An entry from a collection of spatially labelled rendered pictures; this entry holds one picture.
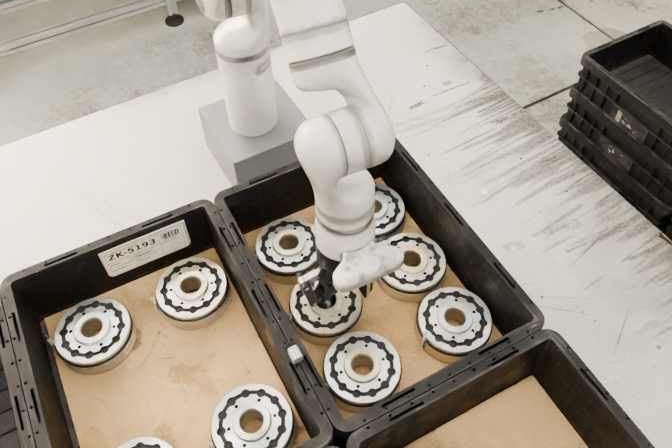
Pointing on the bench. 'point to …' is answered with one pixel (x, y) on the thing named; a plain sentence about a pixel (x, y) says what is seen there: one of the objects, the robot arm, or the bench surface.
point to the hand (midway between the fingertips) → (345, 295)
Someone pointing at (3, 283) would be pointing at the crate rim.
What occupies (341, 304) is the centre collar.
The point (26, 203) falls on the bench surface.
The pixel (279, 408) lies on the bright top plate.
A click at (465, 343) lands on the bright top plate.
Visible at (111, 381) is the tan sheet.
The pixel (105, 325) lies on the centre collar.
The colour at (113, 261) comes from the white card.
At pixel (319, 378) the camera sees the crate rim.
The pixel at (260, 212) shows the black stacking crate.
